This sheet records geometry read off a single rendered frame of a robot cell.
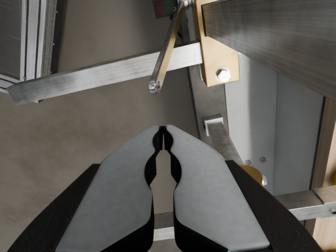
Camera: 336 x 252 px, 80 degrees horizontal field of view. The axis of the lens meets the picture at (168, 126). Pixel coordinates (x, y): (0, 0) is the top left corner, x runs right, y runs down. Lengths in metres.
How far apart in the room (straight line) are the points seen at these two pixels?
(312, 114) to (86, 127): 1.24
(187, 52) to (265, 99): 0.39
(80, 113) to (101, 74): 1.08
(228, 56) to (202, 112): 0.24
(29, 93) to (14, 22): 0.78
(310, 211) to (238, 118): 0.34
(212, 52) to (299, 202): 0.26
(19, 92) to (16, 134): 1.30
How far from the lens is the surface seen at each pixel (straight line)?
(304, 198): 0.40
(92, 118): 1.39
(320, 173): 0.46
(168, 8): 0.46
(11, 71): 1.22
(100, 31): 1.22
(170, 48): 0.21
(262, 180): 0.32
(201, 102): 0.51
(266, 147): 0.74
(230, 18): 0.18
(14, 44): 1.17
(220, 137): 0.45
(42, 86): 0.37
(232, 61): 0.32
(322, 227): 0.57
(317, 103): 0.51
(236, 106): 0.63
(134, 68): 0.32
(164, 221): 0.37
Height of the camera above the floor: 1.17
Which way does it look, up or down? 61 degrees down
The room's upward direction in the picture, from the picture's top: 179 degrees clockwise
